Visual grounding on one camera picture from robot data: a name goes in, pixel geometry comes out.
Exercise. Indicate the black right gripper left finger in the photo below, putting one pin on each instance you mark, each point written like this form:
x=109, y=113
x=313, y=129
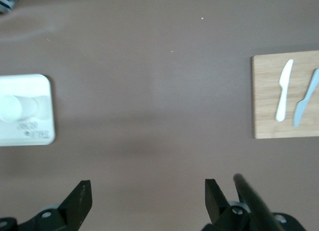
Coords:
x=74, y=208

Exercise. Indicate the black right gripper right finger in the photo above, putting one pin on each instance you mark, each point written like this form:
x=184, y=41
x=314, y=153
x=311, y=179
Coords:
x=216, y=203

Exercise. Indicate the white paper cup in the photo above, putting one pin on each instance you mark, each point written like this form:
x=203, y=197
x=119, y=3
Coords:
x=12, y=108

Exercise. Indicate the wooden cutting board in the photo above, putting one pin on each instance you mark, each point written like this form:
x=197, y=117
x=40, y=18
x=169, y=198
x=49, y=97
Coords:
x=266, y=96

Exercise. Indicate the grey plastic knife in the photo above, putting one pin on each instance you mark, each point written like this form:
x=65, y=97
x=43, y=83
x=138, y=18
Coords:
x=302, y=106

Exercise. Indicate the cream tray with bear print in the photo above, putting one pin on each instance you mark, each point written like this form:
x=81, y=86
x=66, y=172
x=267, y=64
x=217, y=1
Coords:
x=30, y=86

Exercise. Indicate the white plastic knife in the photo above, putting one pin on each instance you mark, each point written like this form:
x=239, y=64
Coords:
x=284, y=88

